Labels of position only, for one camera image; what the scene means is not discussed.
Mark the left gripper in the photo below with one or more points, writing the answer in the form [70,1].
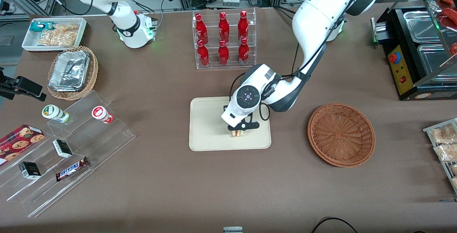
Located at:
[225,107]

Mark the sandwich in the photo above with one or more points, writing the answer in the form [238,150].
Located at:
[238,133]

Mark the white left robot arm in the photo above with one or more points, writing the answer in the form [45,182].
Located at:
[317,18]

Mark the cream plastic tray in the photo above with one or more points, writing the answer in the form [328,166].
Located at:
[207,129]

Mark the large brown wicker basket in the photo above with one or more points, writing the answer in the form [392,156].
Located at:
[341,136]

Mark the small wicker basket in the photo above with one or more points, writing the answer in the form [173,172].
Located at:
[91,79]

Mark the grey snack tray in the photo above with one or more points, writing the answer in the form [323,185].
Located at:
[428,130]

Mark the white snack tray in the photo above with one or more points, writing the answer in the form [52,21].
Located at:
[28,45]

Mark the clear acrylic bottle rack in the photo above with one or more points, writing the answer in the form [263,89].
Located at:
[251,63]

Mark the red cola bottle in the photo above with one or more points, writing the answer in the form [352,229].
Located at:
[243,25]
[201,29]
[244,52]
[203,54]
[223,53]
[224,27]

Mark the grey box at table edge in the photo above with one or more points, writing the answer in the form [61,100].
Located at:
[232,229]

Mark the clear acrylic stepped display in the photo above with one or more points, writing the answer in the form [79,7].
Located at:
[107,143]

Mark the red lid yogurt cup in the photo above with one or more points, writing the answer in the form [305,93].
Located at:
[101,114]

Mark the black food warmer appliance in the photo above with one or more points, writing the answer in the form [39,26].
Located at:
[403,65]

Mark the snickers chocolate bar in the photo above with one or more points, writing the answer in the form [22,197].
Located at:
[71,169]

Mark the small black box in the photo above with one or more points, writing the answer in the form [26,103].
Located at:
[62,148]
[29,170]

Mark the foil container stack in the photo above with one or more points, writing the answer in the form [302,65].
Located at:
[69,70]

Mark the green lid yogurt cup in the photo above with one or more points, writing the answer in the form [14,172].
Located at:
[53,113]

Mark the clear rice snack packet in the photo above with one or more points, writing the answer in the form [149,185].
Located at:
[446,152]
[455,183]
[442,134]
[454,169]

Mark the steel warmer pan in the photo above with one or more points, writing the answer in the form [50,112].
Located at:
[433,61]
[421,25]

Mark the clear chips packet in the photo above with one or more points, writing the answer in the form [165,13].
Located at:
[60,36]

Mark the teal snack packet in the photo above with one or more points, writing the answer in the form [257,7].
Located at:
[41,26]

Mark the black clamp device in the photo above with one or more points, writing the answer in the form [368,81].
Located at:
[21,84]

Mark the red cookie box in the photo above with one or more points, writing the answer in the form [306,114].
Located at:
[18,142]

